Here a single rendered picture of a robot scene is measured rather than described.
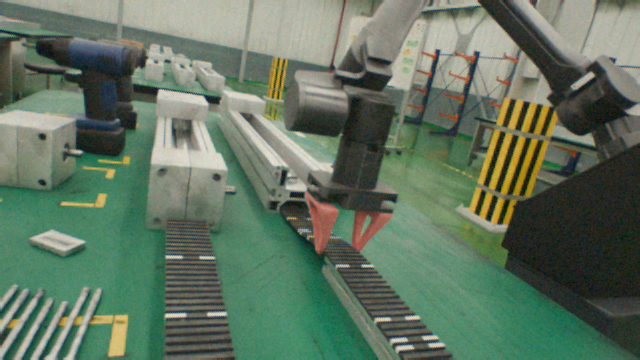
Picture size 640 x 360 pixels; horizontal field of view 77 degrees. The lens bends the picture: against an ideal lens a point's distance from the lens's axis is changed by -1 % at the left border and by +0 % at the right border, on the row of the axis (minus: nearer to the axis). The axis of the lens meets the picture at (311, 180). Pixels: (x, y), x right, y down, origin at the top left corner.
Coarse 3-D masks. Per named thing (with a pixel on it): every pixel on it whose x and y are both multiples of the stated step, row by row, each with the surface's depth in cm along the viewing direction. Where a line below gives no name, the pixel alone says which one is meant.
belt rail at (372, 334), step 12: (336, 276) 48; (336, 288) 48; (348, 288) 45; (348, 300) 45; (348, 312) 45; (360, 312) 44; (360, 324) 42; (372, 324) 40; (372, 336) 40; (372, 348) 40; (384, 348) 39
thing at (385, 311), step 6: (366, 306) 40; (372, 306) 41; (378, 306) 41; (384, 306) 41; (390, 306) 41; (396, 306) 42; (402, 306) 42; (408, 306) 42; (366, 312) 40; (372, 312) 40; (378, 312) 40; (384, 312) 40; (390, 312) 40; (396, 312) 40; (402, 312) 41; (408, 312) 41; (372, 318) 39
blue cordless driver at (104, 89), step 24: (48, 48) 76; (72, 48) 76; (96, 48) 77; (120, 48) 79; (96, 72) 79; (120, 72) 80; (96, 96) 80; (96, 120) 81; (96, 144) 81; (120, 144) 84
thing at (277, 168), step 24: (240, 120) 105; (264, 120) 113; (240, 144) 97; (264, 144) 82; (288, 144) 87; (264, 168) 73; (288, 168) 68; (312, 168) 71; (264, 192) 72; (288, 192) 70
